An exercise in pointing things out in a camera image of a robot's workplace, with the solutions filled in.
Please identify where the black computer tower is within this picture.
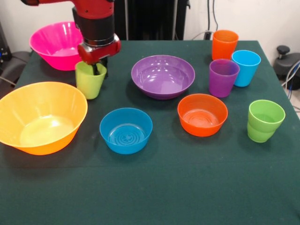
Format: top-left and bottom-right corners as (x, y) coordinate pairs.
(0, 21), (12, 68)

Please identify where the dark green tablecloth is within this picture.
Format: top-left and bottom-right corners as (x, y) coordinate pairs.
(0, 39), (300, 225)

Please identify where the small orange bowl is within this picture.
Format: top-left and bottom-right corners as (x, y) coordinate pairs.
(177, 93), (229, 137)

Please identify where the black equipment with knob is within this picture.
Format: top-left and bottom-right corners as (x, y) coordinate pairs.
(273, 45), (300, 82)

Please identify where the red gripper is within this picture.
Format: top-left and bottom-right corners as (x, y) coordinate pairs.
(77, 33), (122, 79)

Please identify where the blue cable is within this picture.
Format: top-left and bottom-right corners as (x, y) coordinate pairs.
(282, 60), (300, 99)

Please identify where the green cup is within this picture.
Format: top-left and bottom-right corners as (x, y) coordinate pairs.
(247, 121), (276, 143)
(248, 99), (286, 132)

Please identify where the large orange yellow bowl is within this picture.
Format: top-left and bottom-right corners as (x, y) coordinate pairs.
(0, 81), (89, 156)

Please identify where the blue cup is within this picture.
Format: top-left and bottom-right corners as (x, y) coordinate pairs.
(231, 50), (262, 88)

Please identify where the large pink bowl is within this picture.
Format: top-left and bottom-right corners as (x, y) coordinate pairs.
(29, 21), (84, 71)

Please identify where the purple cup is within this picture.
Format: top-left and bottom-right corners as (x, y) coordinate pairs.
(209, 59), (240, 98)

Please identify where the orange cup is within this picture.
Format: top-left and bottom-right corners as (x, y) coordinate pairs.
(212, 30), (239, 61)

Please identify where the small blue bowl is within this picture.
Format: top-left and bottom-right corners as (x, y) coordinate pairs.
(99, 107), (153, 155)

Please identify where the purple bowl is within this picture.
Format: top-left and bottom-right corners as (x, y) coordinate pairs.
(131, 54), (196, 101)

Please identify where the lime yellow cup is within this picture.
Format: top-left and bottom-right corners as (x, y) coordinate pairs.
(75, 61), (108, 100)

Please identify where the white cable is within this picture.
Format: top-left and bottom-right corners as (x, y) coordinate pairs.
(191, 30), (208, 41)

